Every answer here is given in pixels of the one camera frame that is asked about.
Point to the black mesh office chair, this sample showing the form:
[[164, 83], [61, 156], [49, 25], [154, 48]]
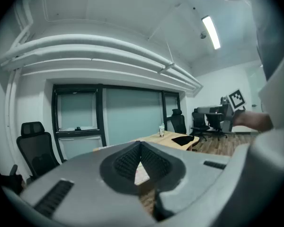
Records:
[[200, 123], [13, 178], [215, 120], [36, 148], [178, 123]]

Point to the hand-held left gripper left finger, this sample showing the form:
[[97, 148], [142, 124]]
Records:
[[85, 197]]

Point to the long ceiling light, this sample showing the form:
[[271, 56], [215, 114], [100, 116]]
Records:
[[211, 32]]

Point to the green capped drink bottle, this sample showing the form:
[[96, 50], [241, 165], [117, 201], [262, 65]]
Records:
[[163, 125]]

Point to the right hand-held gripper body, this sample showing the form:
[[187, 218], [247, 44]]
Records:
[[236, 99]]

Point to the round ceiling sprinkler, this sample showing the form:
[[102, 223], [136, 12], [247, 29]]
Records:
[[203, 35]]

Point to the black cloth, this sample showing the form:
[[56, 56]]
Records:
[[183, 140]]

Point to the white ceiling pipe run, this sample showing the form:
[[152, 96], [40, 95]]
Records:
[[97, 48]]

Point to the person's black shirt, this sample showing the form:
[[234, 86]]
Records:
[[273, 44]]

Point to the pink checkered bunny mat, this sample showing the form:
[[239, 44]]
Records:
[[141, 174]]

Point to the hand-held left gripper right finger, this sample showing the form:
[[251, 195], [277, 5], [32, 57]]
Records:
[[194, 174]]

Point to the black framed frosted window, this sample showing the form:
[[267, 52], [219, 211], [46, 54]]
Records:
[[132, 115]]

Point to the person's right forearm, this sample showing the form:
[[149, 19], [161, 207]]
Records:
[[253, 120]]

